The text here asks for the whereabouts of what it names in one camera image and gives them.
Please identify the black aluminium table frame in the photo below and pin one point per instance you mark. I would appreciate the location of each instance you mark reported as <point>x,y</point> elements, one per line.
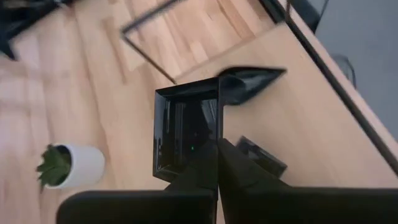
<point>327,77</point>

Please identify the black teardrop mini plate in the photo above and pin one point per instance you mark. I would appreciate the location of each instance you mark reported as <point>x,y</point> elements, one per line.
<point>248,82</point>

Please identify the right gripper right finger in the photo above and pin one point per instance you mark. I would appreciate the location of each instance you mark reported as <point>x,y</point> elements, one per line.
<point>280,205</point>

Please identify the wooden board with black frame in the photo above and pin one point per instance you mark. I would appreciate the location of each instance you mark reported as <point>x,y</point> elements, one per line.
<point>311,130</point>

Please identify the black square mini plate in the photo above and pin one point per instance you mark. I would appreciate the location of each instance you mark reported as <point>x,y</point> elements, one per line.
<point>174,124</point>
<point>264,157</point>

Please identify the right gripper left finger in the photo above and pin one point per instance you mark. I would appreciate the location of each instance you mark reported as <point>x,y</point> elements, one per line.
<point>140,208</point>

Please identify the green succulent plant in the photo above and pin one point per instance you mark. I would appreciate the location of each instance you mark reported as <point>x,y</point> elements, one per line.
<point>53,168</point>

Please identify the white cylindrical plant pot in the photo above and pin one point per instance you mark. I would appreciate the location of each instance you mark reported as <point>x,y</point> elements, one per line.
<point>87,165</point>

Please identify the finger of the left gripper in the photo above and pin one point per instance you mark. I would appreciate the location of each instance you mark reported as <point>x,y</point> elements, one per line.
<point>7,45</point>

